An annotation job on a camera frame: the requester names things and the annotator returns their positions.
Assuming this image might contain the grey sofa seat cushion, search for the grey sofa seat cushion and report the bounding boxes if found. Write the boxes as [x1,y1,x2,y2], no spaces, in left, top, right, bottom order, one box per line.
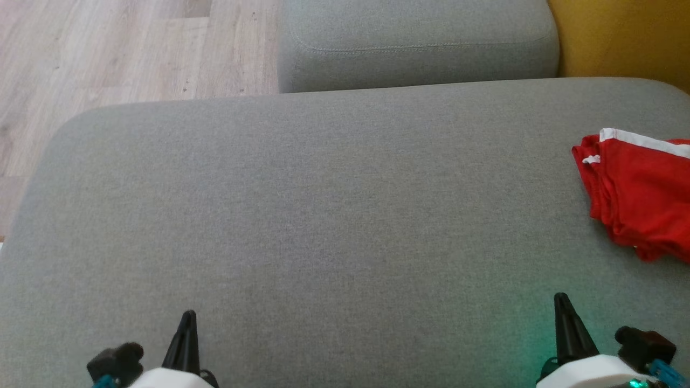
[277,0,560,94]

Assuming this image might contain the large grey sofa ottoman cushion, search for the large grey sofa ottoman cushion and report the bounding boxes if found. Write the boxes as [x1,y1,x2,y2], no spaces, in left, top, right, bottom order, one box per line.
[0,77,690,388]

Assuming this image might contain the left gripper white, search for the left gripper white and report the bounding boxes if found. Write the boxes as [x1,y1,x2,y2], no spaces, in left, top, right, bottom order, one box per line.
[128,310,220,388]

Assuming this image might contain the yellow sofa back cushion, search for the yellow sofa back cushion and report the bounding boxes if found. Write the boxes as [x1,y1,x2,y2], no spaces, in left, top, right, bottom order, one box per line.
[547,0,690,95]

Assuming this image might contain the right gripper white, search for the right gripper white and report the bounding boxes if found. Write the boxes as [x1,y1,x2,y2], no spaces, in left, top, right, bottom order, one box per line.
[536,292,663,388]

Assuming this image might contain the red shorts with white trim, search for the red shorts with white trim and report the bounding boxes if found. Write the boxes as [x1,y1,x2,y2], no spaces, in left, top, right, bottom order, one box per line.
[571,128,690,243]

